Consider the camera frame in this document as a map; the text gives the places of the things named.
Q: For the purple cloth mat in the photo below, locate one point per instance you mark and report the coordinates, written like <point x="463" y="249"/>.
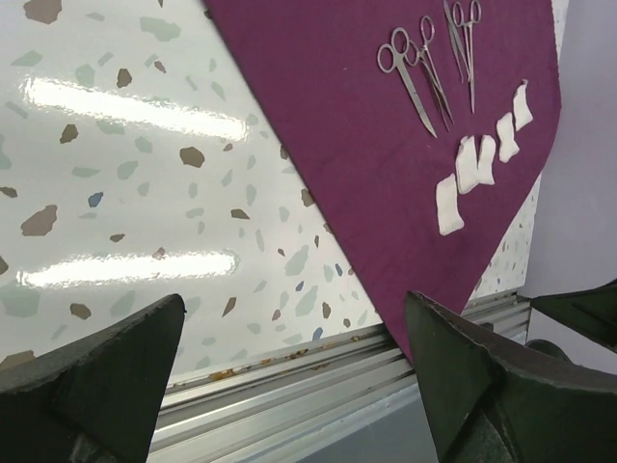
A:
<point x="365" y="157"/>

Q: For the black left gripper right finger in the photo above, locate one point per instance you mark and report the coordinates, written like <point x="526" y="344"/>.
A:
<point x="490" y="399"/>

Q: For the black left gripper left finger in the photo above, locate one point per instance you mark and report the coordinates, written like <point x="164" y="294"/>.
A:
<point x="96" y="399"/>

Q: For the white gauze pad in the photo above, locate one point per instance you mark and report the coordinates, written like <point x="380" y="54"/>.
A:
<point x="505" y="131"/>
<point x="449" y="218"/>
<point x="485" y="160"/>
<point x="466" y="166"/>
<point x="521" y="112"/>

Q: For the steel hemostat forceps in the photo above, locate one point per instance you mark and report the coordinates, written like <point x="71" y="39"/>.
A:
<point x="465" y="22"/>
<point x="422" y="55"/>

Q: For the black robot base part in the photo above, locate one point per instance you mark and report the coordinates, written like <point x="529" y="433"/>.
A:
<point x="591" y="312"/>

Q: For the aluminium table edge rail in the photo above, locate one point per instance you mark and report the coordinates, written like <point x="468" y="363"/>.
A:
<point x="285" y="405"/>

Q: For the steel surgical scissors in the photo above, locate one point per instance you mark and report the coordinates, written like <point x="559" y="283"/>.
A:
<point x="394" y="56"/>

